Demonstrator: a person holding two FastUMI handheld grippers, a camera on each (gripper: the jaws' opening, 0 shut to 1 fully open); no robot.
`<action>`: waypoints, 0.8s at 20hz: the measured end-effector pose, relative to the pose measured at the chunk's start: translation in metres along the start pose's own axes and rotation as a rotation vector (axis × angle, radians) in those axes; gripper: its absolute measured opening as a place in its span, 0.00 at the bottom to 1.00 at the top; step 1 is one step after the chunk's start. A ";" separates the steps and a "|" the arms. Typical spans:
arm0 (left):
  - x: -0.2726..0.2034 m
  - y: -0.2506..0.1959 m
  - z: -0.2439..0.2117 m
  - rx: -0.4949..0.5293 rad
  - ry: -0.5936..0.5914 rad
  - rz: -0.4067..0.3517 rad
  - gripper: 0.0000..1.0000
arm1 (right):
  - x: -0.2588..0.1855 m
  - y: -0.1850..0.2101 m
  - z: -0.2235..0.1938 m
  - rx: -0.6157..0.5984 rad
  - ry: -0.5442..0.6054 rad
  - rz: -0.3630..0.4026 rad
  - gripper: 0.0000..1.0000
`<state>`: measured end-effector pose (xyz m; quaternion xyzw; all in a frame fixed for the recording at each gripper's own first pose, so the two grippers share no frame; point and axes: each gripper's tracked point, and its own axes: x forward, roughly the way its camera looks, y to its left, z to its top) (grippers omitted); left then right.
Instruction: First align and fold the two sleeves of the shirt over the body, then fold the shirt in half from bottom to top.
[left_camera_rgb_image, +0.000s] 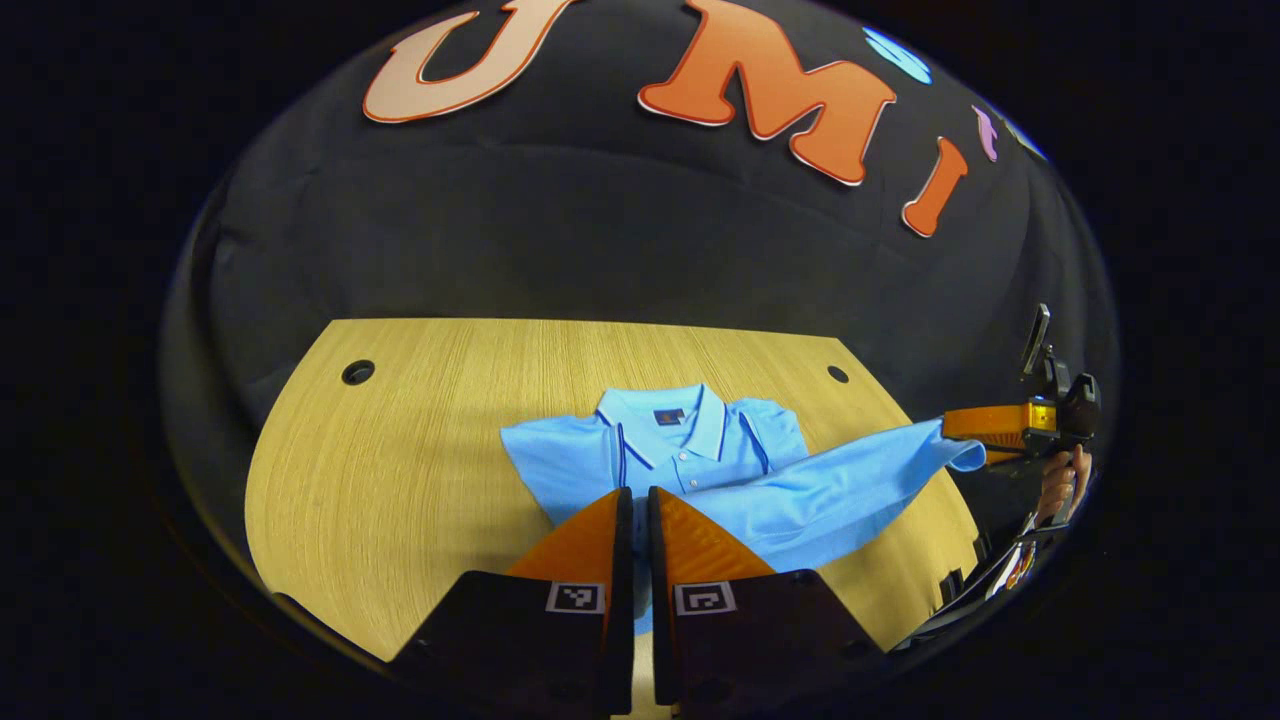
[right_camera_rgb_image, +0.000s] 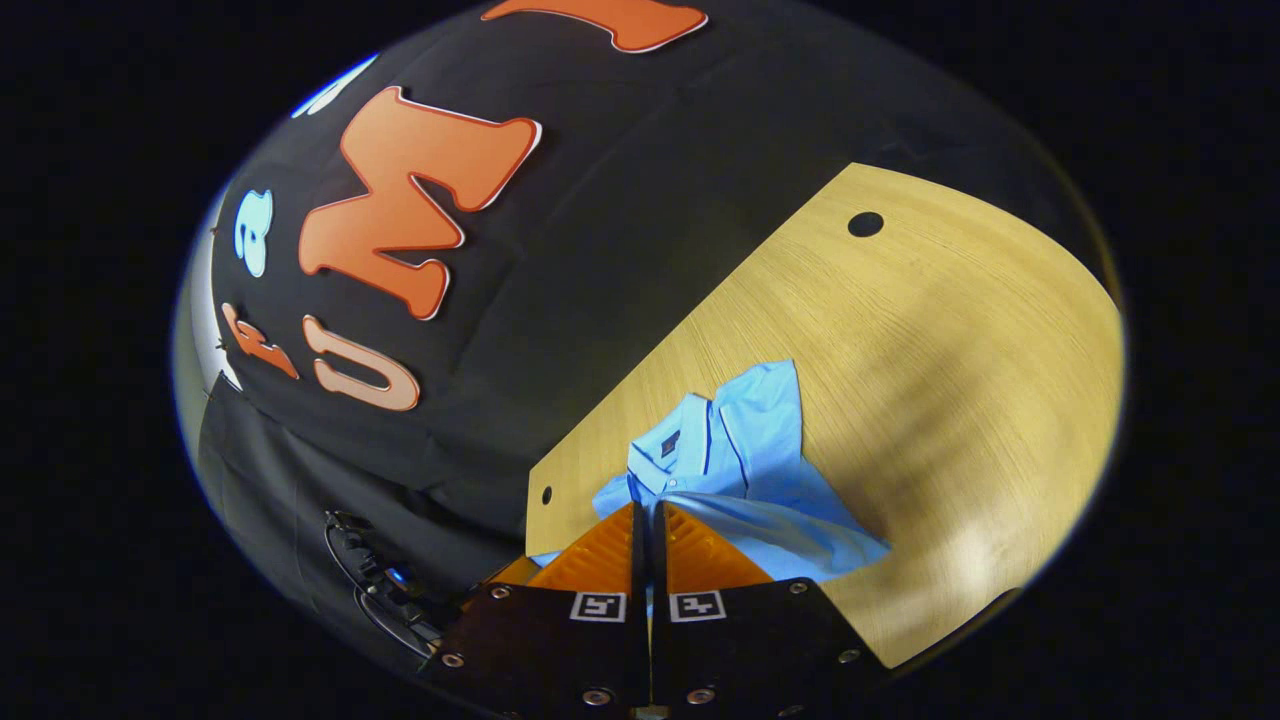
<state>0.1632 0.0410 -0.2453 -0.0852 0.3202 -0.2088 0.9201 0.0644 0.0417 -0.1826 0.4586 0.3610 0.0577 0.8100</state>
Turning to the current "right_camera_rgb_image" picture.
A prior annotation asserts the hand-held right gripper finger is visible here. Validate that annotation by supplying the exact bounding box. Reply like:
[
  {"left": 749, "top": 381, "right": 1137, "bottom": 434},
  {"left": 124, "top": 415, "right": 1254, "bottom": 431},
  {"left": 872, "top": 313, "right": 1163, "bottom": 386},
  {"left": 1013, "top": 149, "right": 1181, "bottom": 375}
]
[
  {"left": 430, "top": 500, "right": 649, "bottom": 720},
  {"left": 652, "top": 500, "right": 891, "bottom": 720}
]

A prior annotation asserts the light blue T-shirt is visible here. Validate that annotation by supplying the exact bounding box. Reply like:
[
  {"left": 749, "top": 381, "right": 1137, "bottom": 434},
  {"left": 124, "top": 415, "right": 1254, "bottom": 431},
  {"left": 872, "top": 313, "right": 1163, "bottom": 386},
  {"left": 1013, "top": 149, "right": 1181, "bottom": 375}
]
[{"left": 530, "top": 360, "right": 891, "bottom": 621}]

